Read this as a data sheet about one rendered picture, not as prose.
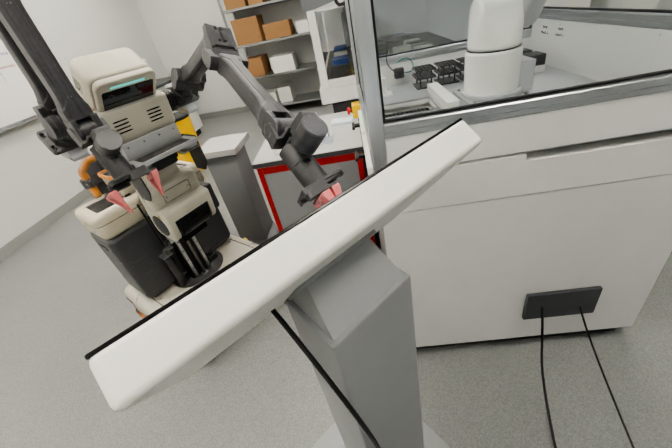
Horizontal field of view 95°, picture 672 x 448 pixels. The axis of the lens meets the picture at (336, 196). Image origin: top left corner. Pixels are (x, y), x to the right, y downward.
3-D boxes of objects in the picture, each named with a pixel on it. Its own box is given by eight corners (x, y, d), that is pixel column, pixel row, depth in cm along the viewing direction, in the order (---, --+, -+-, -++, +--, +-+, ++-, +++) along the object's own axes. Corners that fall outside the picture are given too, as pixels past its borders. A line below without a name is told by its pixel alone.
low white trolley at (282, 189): (289, 268, 200) (251, 164, 160) (300, 212, 252) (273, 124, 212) (379, 256, 194) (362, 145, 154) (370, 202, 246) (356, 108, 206)
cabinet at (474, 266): (399, 360, 138) (379, 217, 96) (375, 220, 225) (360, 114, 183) (630, 338, 128) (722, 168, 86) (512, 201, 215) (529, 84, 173)
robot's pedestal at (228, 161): (234, 248, 228) (189, 156, 188) (246, 223, 254) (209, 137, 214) (272, 244, 224) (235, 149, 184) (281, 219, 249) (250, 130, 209)
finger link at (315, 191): (361, 210, 61) (332, 174, 63) (334, 228, 58) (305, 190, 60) (350, 222, 67) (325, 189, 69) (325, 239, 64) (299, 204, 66)
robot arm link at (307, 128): (295, 130, 74) (262, 130, 69) (315, 92, 66) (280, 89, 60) (315, 170, 70) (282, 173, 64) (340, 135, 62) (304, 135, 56)
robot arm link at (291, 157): (292, 150, 71) (273, 156, 67) (304, 129, 66) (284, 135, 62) (310, 173, 70) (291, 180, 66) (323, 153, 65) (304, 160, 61)
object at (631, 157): (380, 215, 97) (374, 175, 89) (360, 114, 183) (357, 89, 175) (717, 167, 87) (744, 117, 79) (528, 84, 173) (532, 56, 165)
